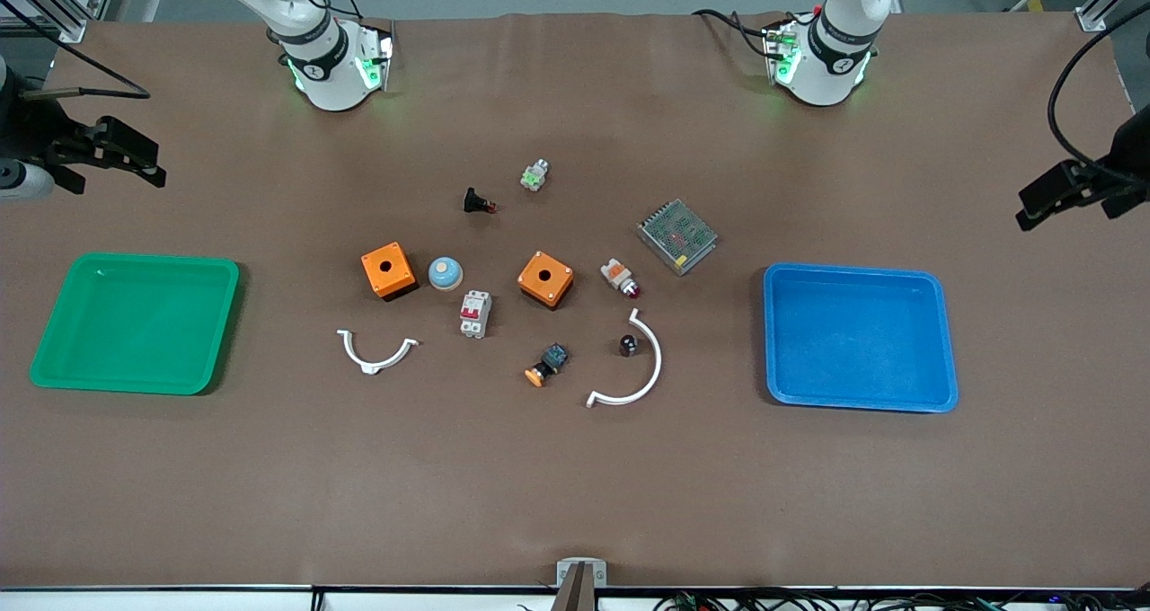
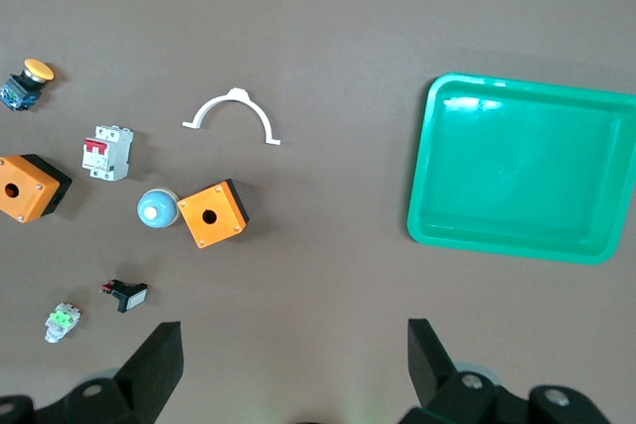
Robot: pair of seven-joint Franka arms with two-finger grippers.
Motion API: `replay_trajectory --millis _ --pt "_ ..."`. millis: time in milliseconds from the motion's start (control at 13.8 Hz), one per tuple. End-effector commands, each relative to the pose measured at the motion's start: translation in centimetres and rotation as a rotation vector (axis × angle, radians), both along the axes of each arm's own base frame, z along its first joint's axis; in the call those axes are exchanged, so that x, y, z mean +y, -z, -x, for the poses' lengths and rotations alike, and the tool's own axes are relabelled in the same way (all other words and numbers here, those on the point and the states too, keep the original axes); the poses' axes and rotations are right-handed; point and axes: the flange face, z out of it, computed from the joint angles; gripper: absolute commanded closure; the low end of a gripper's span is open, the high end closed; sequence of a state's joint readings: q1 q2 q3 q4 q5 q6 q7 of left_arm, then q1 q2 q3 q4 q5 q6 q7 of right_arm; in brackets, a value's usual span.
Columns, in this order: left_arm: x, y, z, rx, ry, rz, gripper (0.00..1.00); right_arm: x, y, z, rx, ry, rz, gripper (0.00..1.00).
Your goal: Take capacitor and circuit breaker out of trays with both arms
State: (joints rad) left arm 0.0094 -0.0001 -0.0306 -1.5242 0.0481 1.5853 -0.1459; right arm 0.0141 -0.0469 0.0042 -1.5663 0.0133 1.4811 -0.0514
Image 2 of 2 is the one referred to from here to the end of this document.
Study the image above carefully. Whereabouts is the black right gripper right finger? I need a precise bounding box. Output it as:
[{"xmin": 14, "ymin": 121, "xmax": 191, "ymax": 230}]
[{"xmin": 399, "ymin": 318, "xmax": 613, "ymax": 424}]

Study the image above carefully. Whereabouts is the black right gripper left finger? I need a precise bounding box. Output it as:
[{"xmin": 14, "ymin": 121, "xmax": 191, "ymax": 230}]
[{"xmin": 0, "ymin": 322, "xmax": 184, "ymax": 424}]

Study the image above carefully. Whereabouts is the white circuit breaker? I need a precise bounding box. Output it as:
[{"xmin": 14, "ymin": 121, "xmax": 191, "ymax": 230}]
[{"xmin": 80, "ymin": 124, "xmax": 134, "ymax": 182}]

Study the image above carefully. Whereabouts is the blue dome buzzer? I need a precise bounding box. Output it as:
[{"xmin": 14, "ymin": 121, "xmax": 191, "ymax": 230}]
[{"xmin": 136, "ymin": 188, "xmax": 180, "ymax": 229}]

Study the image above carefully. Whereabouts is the orange push button box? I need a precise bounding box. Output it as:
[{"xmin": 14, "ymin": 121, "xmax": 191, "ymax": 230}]
[
  {"xmin": 177, "ymin": 179, "xmax": 251, "ymax": 250},
  {"xmin": 0, "ymin": 153, "xmax": 74, "ymax": 224}
]

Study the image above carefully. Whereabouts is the green plastic tray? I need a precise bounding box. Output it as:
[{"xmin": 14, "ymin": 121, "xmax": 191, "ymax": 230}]
[{"xmin": 405, "ymin": 71, "xmax": 636, "ymax": 266}]

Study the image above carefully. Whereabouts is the small white semicircular clamp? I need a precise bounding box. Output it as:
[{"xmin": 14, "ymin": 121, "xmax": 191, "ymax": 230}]
[{"xmin": 181, "ymin": 87, "xmax": 282, "ymax": 147}]

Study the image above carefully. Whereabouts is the yellow mushroom push button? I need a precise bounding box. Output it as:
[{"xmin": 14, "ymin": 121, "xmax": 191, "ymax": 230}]
[{"xmin": 0, "ymin": 58, "xmax": 56, "ymax": 112}]

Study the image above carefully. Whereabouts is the green white push button switch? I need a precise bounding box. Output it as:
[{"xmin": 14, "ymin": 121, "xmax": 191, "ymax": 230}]
[{"xmin": 43, "ymin": 301, "xmax": 83, "ymax": 345}]

